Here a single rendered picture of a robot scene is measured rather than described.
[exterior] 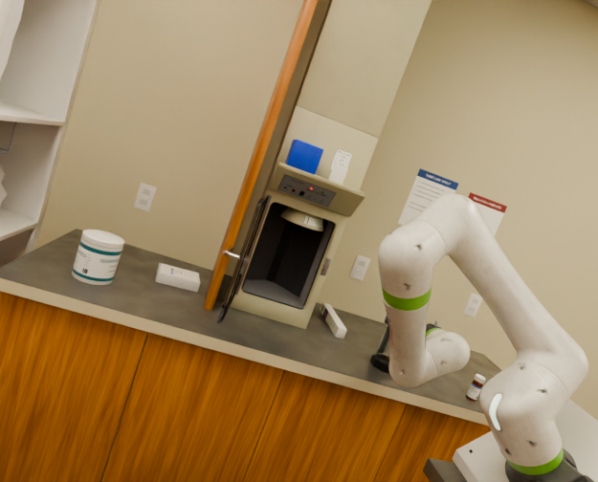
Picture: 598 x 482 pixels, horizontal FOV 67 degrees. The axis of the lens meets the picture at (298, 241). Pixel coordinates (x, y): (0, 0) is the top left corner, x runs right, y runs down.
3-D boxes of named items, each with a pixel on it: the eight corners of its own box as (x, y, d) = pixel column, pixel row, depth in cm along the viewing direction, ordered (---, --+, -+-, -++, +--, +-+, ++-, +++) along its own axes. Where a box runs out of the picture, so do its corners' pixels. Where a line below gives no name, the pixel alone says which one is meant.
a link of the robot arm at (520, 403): (583, 435, 100) (558, 367, 95) (545, 487, 93) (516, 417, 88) (528, 414, 111) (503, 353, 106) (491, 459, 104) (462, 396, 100)
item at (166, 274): (156, 272, 178) (159, 262, 177) (195, 281, 183) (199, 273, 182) (155, 282, 167) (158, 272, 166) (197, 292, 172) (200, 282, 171)
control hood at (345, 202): (266, 186, 161) (276, 160, 160) (349, 216, 167) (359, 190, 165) (268, 190, 150) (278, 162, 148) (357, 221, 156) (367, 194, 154)
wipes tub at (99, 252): (78, 266, 156) (90, 226, 153) (117, 277, 158) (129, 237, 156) (64, 277, 143) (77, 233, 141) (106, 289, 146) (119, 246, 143)
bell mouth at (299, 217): (278, 212, 183) (283, 199, 182) (319, 226, 186) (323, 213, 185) (282, 219, 165) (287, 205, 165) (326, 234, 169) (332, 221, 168)
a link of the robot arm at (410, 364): (441, 299, 104) (416, 270, 113) (396, 317, 103) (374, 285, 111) (437, 386, 127) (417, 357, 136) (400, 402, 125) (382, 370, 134)
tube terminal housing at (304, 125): (228, 285, 193) (288, 110, 181) (299, 307, 199) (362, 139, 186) (225, 305, 169) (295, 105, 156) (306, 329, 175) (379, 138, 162)
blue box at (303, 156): (284, 164, 159) (293, 139, 158) (310, 173, 161) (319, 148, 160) (287, 164, 150) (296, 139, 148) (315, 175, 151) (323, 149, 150)
